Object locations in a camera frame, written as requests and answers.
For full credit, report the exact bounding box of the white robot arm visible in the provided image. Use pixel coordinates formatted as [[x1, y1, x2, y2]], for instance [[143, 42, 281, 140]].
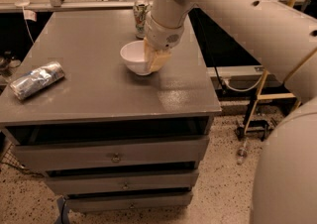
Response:
[[145, 0, 317, 224]]

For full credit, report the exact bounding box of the green white soda can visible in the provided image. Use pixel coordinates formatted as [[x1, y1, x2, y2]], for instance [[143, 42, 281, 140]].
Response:
[[133, 0, 151, 39]]

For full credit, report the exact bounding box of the top grey drawer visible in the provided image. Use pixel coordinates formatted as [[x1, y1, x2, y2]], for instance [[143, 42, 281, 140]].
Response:
[[14, 136, 209, 171]]

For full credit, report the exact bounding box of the white cable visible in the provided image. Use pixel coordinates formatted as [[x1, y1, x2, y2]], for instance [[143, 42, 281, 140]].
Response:
[[223, 75, 265, 93]]

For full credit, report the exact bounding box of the white tag label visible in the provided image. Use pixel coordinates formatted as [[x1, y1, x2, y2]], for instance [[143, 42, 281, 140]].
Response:
[[23, 10, 37, 22]]

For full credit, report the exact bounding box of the wooden yellow stick frame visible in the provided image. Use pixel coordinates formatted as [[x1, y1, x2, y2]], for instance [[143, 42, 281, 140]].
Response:
[[236, 0, 308, 142]]

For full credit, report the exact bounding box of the clear plastic bottle on floor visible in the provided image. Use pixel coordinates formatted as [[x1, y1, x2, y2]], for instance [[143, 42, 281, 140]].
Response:
[[237, 140, 248, 166]]

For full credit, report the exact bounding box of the metal rail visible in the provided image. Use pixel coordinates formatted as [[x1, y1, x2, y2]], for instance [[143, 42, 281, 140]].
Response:
[[0, 0, 308, 14]]

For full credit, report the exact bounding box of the grey drawer cabinet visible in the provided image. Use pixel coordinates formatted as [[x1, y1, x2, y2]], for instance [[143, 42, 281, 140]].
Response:
[[0, 9, 220, 212]]

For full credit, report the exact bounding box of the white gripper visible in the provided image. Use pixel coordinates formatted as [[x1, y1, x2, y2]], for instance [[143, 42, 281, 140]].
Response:
[[144, 12, 184, 72]]

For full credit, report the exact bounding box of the middle grey drawer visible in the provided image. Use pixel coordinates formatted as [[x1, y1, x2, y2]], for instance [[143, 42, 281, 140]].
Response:
[[46, 169, 199, 195]]

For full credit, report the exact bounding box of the bottom grey drawer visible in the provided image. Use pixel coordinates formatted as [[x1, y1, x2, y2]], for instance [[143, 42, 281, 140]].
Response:
[[67, 191, 193, 213]]

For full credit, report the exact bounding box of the white bowl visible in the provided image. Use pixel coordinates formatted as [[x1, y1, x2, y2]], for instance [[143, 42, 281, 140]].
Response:
[[120, 41, 151, 76]]

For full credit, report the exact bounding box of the grey drawer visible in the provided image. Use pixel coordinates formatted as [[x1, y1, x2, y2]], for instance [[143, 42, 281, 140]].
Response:
[[46, 169, 199, 195], [67, 191, 193, 213], [14, 136, 209, 171]]

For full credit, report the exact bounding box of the black cable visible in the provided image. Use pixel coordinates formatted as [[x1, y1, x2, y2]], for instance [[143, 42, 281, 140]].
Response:
[[194, 13, 229, 91]]

